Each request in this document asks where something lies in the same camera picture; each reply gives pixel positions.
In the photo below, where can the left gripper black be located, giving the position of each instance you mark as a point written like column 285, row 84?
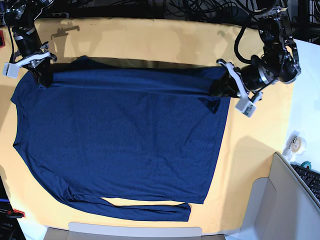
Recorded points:
column 239, row 82

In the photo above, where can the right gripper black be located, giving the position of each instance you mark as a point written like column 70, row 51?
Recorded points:
column 40, row 68

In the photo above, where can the navy blue long-sleeve shirt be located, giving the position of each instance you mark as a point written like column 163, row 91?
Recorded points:
column 128, row 143

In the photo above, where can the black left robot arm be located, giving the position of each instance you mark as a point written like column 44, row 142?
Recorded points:
column 279, row 62

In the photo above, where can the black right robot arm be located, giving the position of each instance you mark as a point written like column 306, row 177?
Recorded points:
column 19, row 17

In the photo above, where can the red clamp top left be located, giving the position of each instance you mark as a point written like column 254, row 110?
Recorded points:
column 2, row 39

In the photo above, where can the red clamp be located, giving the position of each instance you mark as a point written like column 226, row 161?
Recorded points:
column 2, row 39
column 15, row 214

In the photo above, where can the yellow table cloth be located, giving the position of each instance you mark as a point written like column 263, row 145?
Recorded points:
column 247, row 147

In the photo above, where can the clear tape dispenser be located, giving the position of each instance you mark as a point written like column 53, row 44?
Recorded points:
column 295, row 146

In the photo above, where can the green tape roll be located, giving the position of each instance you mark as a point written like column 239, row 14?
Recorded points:
column 307, row 165

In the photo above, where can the black keyboard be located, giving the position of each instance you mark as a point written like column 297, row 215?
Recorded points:
column 310, row 178

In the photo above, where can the grey cardboard box right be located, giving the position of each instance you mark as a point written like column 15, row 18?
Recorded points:
column 281, row 207

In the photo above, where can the grey cardboard box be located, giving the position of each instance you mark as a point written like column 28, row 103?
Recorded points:
column 281, row 207
column 84, row 231

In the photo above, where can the red clamp bottom left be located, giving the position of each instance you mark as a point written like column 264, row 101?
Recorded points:
column 15, row 214

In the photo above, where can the grey cardboard box bottom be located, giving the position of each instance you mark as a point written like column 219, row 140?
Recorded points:
column 84, row 231

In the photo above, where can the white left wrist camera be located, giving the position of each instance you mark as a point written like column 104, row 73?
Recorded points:
column 246, row 107

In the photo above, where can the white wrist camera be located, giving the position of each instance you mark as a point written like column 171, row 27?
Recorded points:
column 246, row 107
column 11, row 70

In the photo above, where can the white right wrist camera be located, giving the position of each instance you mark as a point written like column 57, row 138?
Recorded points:
column 11, row 70

